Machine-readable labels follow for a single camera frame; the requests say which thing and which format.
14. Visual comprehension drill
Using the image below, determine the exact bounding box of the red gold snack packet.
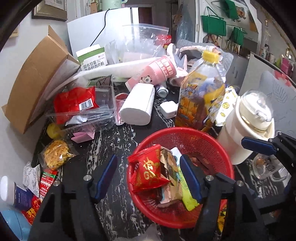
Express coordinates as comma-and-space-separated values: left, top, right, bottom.
128, 144, 170, 193

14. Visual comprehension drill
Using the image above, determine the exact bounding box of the grey leaf pattern chair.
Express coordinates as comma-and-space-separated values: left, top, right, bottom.
259, 71, 295, 138

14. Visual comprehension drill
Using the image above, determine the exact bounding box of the blue round humidifier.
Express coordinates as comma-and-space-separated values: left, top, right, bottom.
1, 209, 31, 241

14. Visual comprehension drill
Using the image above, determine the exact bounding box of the white mini fridge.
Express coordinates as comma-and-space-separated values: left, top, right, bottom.
67, 8, 132, 58

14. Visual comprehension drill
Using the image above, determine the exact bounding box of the green yellow drink sachet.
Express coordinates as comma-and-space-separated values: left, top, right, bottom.
171, 147, 199, 211

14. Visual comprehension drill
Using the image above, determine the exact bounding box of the red bag in container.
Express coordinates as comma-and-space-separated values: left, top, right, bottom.
53, 86, 99, 125

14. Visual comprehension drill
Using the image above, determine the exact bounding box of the black cable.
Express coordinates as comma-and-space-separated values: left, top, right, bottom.
89, 8, 110, 47

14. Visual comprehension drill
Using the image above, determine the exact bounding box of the green tote bag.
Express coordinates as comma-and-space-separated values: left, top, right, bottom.
201, 6, 227, 37
222, 0, 239, 20
230, 27, 247, 46

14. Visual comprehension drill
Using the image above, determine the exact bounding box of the red gold packet by wall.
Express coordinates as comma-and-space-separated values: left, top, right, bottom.
21, 195, 42, 225

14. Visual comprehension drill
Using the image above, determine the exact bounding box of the clear plastic container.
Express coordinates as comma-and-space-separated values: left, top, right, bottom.
45, 85, 116, 139

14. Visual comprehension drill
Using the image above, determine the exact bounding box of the red plastic basket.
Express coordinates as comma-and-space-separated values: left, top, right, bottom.
127, 127, 234, 228

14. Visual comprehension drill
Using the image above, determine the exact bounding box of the red long snack stick packet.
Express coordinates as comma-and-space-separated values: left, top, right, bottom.
39, 169, 58, 201

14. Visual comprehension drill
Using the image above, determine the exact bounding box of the white green medicine box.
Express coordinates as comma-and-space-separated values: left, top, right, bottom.
76, 44, 108, 71

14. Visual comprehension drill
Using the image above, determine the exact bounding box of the large clear zip bag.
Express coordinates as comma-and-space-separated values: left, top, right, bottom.
105, 24, 169, 64

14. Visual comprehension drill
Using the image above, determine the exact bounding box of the yellow snack mix bag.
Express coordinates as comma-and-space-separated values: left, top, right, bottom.
38, 139, 79, 171

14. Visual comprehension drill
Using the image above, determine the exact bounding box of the glass mug with cat print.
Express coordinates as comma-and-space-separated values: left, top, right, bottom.
251, 154, 290, 182

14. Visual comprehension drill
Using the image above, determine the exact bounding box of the white charger cube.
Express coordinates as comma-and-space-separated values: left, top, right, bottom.
159, 101, 178, 119

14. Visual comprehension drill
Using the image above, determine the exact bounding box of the cardboard box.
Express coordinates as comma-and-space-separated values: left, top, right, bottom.
3, 26, 80, 134

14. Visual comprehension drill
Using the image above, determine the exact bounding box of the brown striped snack packet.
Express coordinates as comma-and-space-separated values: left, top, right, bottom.
158, 146, 183, 208

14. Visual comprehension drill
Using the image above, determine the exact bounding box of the framed picture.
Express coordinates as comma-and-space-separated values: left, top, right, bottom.
32, 0, 67, 22

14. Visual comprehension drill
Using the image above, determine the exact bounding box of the white patterned small packet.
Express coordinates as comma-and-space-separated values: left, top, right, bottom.
23, 162, 41, 198

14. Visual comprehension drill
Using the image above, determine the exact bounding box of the red cola bottle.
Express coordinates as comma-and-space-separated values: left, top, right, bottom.
162, 35, 172, 49

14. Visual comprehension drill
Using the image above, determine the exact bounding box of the yellow lemon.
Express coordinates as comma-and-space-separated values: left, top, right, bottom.
47, 123, 62, 140

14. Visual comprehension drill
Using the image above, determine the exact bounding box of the pink panda cup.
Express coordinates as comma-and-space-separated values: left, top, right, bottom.
125, 55, 177, 91

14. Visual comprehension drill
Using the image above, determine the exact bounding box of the white tissue roll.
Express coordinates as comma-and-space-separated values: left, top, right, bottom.
119, 83, 155, 126

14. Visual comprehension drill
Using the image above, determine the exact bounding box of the white lid blue jar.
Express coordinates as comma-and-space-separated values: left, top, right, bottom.
1, 176, 33, 211

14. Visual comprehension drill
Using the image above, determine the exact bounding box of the white electric cooking pot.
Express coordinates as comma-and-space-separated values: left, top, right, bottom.
217, 90, 275, 165

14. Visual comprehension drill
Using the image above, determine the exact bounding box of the iced tea bottle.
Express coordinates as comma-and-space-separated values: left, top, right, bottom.
175, 51, 225, 132

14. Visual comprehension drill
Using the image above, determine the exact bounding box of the yellow peanut snack bag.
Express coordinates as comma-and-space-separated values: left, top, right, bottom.
217, 205, 227, 233

